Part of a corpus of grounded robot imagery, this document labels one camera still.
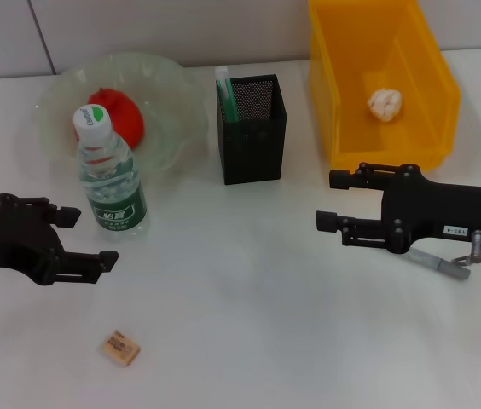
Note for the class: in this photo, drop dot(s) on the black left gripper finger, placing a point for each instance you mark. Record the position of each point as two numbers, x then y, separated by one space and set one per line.
108 259
70 217

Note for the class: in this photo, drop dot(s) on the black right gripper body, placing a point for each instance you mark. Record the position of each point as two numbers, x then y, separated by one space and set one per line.
449 209

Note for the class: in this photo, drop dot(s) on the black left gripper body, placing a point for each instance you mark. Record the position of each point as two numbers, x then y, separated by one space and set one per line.
10 238

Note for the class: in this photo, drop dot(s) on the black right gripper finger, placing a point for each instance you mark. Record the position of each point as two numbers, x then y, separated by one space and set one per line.
338 179
326 220

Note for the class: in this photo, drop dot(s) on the clear bottle with green label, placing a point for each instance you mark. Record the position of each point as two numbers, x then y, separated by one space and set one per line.
114 209

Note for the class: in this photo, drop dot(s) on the white paper ball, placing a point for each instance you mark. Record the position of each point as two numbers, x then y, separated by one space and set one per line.
385 104

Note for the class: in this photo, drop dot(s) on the tan rectangular eraser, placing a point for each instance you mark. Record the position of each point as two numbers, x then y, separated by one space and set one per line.
119 348

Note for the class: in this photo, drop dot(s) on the red-orange fruit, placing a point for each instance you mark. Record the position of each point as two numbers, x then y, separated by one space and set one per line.
129 123

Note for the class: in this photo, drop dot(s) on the mint green pen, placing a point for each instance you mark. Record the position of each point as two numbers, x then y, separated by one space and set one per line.
227 98

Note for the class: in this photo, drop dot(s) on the grey marker pen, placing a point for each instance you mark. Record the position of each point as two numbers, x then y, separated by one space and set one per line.
445 267

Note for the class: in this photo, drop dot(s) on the black mesh pen holder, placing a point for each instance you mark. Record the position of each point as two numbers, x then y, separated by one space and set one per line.
253 153

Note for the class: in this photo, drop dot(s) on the pale green glass fruit plate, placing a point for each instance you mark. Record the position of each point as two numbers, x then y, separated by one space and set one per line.
172 106

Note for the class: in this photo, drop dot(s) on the right wrist silver connector plug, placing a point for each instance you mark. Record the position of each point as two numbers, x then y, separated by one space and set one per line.
477 245

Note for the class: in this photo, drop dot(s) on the yellow plastic bin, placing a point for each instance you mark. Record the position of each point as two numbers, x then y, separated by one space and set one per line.
343 51

